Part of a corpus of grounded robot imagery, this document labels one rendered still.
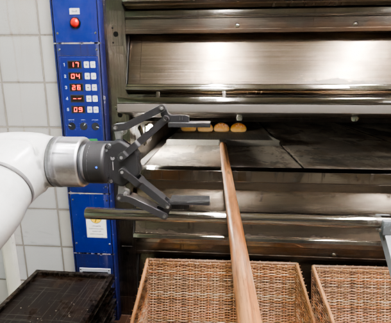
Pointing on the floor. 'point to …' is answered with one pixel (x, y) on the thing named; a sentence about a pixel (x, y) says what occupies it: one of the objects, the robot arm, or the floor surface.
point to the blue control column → (86, 30)
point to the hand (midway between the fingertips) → (203, 163)
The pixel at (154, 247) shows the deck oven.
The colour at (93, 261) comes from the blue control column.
